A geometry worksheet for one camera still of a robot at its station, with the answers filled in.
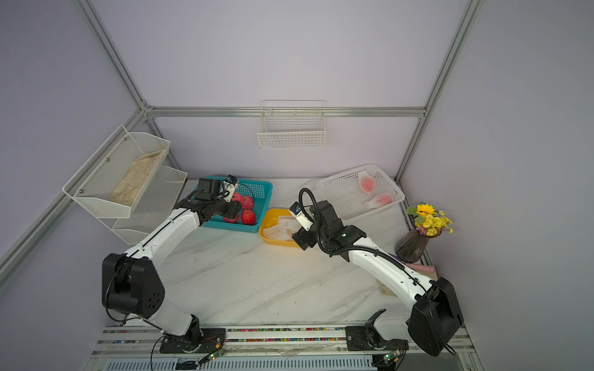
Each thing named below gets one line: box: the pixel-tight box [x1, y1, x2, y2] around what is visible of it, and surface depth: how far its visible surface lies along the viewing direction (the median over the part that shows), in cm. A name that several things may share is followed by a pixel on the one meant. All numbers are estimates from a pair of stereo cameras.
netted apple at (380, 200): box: [363, 192, 395, 210], surface depth 105 cm
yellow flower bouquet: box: [406, 203, 455, 237], surface depth 77 cm
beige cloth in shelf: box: [109, 149, 164, 208], surface depth 81 cm
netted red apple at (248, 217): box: [241, 208, 257, 226], surface depth 102 cm
